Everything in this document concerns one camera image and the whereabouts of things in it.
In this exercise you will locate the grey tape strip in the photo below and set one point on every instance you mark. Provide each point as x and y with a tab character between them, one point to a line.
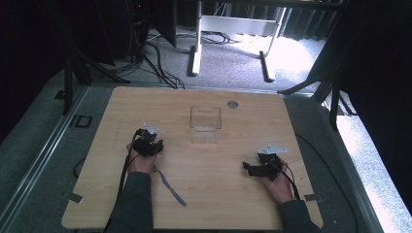
313	197
74	197

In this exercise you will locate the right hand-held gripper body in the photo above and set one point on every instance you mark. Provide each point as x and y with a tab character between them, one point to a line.
269	163

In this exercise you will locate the person's left hand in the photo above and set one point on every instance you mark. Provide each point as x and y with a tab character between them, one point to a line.
141	163

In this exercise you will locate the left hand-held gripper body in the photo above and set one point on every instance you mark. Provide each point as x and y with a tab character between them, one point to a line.
144	144

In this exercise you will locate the clear plastic cup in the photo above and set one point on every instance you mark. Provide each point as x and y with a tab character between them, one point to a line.
205	124

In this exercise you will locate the dark computer tower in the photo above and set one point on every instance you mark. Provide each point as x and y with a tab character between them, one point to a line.
137	26

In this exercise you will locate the blue toothbrush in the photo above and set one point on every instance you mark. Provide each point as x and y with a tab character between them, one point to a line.
170	187

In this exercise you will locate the white desk frame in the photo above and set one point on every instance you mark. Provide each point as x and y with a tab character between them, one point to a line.
233	35

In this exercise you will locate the black metal stand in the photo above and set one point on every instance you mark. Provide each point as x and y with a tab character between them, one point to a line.
327	87
73	64

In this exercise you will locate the person's right hand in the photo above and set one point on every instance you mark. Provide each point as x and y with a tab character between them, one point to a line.
280	187

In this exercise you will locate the grey round table grommet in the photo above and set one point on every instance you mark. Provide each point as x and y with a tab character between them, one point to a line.
232	104

